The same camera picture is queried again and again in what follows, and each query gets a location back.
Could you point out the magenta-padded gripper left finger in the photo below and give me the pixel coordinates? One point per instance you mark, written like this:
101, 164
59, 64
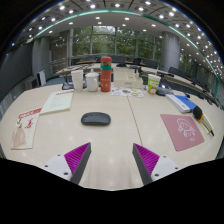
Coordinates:
77, 157

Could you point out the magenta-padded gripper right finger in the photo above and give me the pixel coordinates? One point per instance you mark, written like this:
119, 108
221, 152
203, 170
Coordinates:
146, 159

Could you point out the black computer mouse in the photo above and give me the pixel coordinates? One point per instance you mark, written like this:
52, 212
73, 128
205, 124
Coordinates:
95, 118

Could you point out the pink mouse pad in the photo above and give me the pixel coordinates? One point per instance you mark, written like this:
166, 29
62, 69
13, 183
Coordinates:
180, 133

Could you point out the cream booklet with red title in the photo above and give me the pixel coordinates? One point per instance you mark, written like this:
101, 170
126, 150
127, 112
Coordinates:
58, 101

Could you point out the red and white leaflet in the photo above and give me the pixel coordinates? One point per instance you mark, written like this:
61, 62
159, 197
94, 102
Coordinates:
25, 128

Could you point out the blue and white book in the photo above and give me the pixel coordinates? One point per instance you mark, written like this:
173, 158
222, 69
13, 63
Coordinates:
180, 102

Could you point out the colourful sticker sheet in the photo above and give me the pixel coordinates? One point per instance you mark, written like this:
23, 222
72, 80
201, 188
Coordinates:
128, 92

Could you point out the black conference microphone console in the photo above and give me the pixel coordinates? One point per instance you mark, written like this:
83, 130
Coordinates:
164, 90

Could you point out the black microphone base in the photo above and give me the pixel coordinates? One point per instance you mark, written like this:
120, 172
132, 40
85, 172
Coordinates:
67, 86

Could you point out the green printed paper cup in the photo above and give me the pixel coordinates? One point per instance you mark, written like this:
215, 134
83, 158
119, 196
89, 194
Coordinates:
153, 84

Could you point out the white lidded mug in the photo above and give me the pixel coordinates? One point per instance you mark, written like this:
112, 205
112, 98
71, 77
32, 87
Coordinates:
92, 82

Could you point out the stack of white paper cups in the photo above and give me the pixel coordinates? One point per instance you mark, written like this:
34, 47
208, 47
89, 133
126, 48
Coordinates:
77, 81

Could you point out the cream cardboard box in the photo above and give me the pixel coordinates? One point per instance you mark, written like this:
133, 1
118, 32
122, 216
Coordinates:
126, 81

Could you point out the red bottle with green band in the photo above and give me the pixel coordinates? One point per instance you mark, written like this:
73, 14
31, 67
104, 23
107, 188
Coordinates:
106, 78

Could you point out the dark office chairs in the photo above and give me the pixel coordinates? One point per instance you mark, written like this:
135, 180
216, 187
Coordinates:
150, 63

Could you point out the ceiling lights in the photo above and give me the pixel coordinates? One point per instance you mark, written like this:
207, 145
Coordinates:
116, 5

